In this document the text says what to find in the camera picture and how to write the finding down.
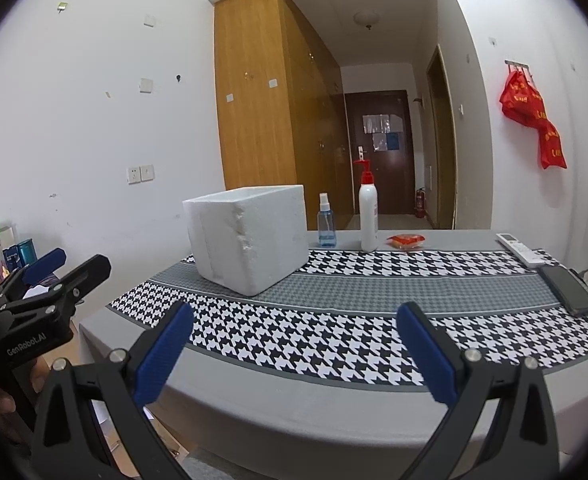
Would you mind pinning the white remote control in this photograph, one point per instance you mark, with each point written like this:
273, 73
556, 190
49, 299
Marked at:
518, 249

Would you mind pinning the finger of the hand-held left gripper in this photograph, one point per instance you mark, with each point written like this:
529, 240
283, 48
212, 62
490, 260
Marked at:
44, 264
86, 272

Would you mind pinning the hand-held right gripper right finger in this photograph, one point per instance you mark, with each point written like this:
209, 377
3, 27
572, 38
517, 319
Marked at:
426, 355

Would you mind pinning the row of toiletry bottles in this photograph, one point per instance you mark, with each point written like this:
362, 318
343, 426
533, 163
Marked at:
9, 255

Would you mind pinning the red plastic bags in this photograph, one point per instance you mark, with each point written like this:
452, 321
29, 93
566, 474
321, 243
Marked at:
523, 100

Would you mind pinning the red snack packet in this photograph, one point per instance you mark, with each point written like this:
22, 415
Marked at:
406, 241

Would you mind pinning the dark brown door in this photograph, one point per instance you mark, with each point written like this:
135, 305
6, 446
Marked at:
398, 185

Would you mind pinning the small white wall plate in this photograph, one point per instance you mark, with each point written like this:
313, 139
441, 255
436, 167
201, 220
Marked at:
149, 21

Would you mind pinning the red fire extinguisher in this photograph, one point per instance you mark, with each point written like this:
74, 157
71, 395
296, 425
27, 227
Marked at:
420, 205

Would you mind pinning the wooden door frame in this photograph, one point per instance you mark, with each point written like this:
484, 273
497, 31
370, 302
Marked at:
443, 150

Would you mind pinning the clear blue spray bottle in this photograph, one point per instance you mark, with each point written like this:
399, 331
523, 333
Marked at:
327, 230

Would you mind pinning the white lotion pump bottle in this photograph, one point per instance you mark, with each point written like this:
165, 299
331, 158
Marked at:
368, 215

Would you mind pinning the black smartphone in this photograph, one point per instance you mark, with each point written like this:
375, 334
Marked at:
568, 290

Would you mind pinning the white wall socket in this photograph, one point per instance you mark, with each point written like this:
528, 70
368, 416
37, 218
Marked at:
133, 175

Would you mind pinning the white wall box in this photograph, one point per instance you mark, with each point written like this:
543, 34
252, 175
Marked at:
146, 85

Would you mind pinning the metal wall hook rack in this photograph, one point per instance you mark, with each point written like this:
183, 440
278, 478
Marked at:
517, 64

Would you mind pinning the ceiling lamp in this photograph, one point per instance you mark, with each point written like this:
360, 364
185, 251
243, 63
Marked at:
367, 19

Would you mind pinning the white wall switch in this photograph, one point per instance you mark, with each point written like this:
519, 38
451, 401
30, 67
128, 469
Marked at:
147, 173

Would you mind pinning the houndstooth table mat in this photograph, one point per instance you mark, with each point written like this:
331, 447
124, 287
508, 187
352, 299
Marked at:
373, 285

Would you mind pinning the blue paper on door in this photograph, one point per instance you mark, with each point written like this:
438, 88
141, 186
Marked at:
393, 141

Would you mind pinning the wooden wardrobe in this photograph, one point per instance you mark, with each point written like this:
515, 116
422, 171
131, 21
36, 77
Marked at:
259, 110

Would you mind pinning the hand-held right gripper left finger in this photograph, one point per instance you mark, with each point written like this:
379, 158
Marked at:
166, 355

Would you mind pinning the white foam box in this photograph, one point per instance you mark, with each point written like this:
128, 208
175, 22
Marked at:
244, 240

